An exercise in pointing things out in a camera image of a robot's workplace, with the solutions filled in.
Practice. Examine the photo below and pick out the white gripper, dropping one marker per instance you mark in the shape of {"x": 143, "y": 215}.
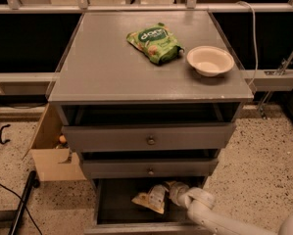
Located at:
{"x": 175, "y": 191}

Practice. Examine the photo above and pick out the brown and cream chip bag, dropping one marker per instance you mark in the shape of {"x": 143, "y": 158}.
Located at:
{"x": 155, "y": 198}

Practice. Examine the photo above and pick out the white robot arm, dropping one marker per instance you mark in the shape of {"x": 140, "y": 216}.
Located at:
{"x": 199, "y": 205}

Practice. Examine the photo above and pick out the grey middle drawer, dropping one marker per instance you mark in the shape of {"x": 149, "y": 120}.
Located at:
{"x": 148, "y": 168}

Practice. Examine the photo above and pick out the grey top drawer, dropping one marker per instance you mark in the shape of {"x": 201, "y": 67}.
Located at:
{"x": 148, "y": 137}

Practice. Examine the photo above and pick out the grey open bottom drawer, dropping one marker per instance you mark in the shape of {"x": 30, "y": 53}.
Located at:
{"x": 116, "y": 214}

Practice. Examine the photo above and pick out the grey drawer cabinet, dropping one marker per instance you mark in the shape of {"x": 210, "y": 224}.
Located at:
{"x": 105, "y": 81}

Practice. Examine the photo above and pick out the green chip bag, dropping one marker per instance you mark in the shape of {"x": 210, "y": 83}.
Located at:
{"x": 156, "y": 42}

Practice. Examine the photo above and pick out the cardboard box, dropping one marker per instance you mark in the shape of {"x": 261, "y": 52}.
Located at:
{"x": 52, "y": 161}

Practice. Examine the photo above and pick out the orange ball in box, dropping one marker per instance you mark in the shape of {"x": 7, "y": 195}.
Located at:
{"x": 62, "y": 139}

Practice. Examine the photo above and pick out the white paper bowl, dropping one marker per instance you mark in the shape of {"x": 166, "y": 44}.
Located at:
{"x": 210, "y": 61}

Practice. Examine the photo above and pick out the black floor pole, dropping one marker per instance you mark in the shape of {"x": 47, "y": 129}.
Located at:
{"x": 31, "y": 182}

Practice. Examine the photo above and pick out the black clamp on floor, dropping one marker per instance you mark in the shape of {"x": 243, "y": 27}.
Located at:
{"x": 3, "y": 141}

